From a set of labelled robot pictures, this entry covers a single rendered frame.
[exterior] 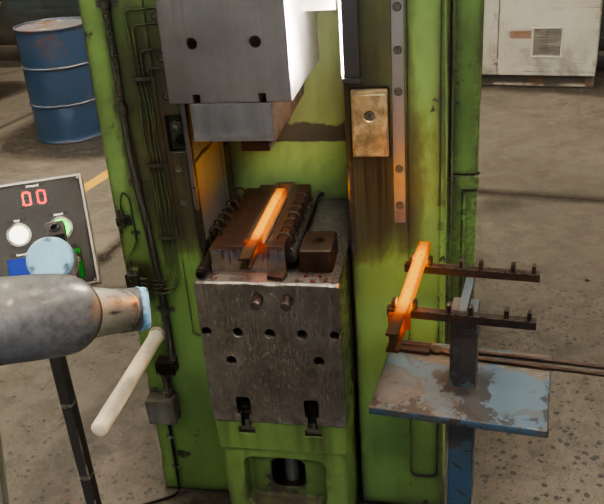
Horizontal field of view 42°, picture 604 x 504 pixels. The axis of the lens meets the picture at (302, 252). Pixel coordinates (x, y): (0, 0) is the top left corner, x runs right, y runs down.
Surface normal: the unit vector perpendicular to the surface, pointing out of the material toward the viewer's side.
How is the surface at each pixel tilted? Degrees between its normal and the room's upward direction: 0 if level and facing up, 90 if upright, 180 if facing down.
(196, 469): 90
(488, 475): 0
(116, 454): 0
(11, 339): 87
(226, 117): 90
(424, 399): 0
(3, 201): 60
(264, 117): 90
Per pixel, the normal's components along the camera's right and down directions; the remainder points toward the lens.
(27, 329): 0.57, 0.13
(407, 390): -0.07, -0.89
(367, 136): -0.17, 0.45
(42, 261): 0.18, -0.18
